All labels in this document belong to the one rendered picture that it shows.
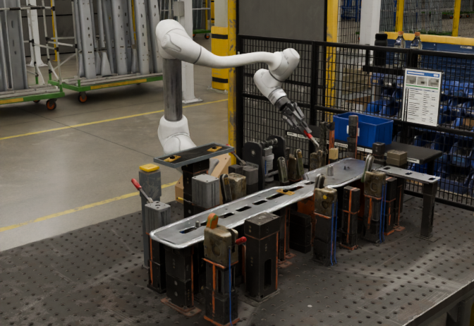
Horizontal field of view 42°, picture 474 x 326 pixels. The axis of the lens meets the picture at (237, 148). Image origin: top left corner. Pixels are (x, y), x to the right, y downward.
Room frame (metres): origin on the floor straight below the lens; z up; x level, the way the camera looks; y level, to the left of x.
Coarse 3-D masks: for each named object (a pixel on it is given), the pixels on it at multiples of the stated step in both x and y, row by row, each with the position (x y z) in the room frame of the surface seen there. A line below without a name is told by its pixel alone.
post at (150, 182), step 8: (144, 176) 2.42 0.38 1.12; (152, 176) 2.42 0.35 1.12; (160, 176) 2.45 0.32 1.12; (144, 184) 2.42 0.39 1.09; (152, 184) 2.42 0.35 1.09; (160, 184) 2.45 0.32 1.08; (152, 192) 2.42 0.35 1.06; (160, 192) 2.45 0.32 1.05; (144, 200) 2.43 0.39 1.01; (144, 208) 2.44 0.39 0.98; (144, 216) 2.44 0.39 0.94; (144, 224) 2.44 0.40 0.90; (144, 232) 2.44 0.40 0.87; (144, 240) 2.44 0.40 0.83; (144, 248) 2.44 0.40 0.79; (144, 256) 2.45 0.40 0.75; (144, 264) 2.45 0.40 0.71
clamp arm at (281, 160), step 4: (280, 160) 2.76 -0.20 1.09; (284, 160) 2.77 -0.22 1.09; (280, 164) 2.76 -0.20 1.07; (284, 164) 2.77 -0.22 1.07; (280, 168) 2.75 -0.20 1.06; (284, 168) 2.77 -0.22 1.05; (280, 172) 2.75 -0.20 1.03; (284, 172) 2.76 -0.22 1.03; (280, 176) 2.75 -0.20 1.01; (284, 176) 2.76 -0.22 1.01; (280, 180) 2.76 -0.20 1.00; (284, 180) 2.75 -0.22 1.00
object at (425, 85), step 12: (408, 72) 3.30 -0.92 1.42; (420, 72) 3.25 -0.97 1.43; (432, 72) 3.20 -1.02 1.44; (408, 84) 3.29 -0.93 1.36; (420, 84) 3.24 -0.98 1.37; (432, 84) 3.20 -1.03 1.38; (408, 96) 3.29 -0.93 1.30; (420, 96) 3.24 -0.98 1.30; (432, 96) 3.19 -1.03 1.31; (408, 108) 3.29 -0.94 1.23; (420, 108) 3.24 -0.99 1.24; (432, 108) 3.19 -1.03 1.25; (408, 120) 3.28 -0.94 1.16; (420, 120) 3.23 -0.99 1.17; (432, 120) 3.19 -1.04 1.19
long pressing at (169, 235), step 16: (352, 160) 3.06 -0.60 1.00; (304, 176) 2.79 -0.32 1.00; (336, 176) 2.79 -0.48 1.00; (352, 176) 2.79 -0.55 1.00; (256, 192) 2.57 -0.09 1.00; (272, 192) 2.58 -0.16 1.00; (304, 192) 2.58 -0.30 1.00; (224, 208) 2.38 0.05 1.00; (240, 208) 2.39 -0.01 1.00; (256, 208) 2.38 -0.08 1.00; (272, 208) 2.39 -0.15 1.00; (176, 224) 2.21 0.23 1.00; (192, 224) 2.21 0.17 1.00; (224, 224) 2.21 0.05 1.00; (240, 224) 2.23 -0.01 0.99; (160, 240) 2.07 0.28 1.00; (176, 240) 2.06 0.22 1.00; (192, 240) 2.06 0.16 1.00
